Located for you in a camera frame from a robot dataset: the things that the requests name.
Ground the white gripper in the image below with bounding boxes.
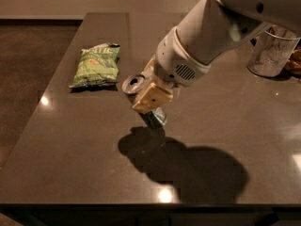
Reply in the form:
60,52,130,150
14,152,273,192
132,27,211,114

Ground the silver blue redbull can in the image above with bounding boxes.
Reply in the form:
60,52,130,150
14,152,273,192
121,74,167,129

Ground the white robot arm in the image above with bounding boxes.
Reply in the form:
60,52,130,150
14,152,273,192
132,0,301,114

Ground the green chip bag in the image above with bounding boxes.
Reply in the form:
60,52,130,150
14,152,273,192
70,43,120,89

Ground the clear glass jar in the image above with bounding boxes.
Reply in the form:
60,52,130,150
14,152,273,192
246,25,300,78

